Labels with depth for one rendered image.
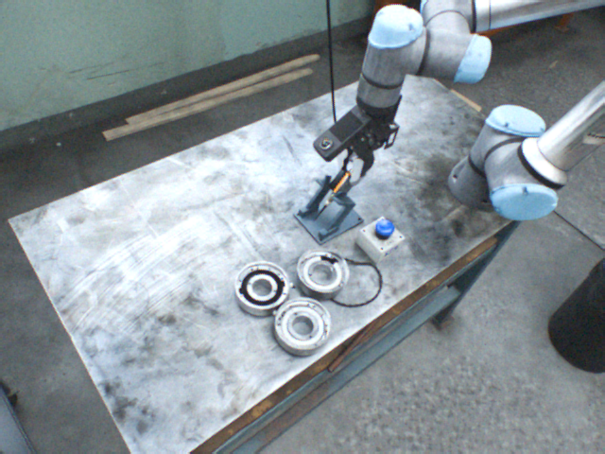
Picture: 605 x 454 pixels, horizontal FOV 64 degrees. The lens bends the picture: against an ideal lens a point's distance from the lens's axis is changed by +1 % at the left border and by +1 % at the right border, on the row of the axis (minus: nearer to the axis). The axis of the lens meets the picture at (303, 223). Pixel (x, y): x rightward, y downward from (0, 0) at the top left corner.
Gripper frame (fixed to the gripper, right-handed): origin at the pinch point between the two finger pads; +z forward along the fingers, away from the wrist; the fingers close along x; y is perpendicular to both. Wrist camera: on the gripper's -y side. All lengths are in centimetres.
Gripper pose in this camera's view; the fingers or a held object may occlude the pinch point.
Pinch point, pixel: (346, 178)
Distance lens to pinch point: 102.0
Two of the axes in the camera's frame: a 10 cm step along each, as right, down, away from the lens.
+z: -1.2, 6.2, 7.8
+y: 8.0, -4.1, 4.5
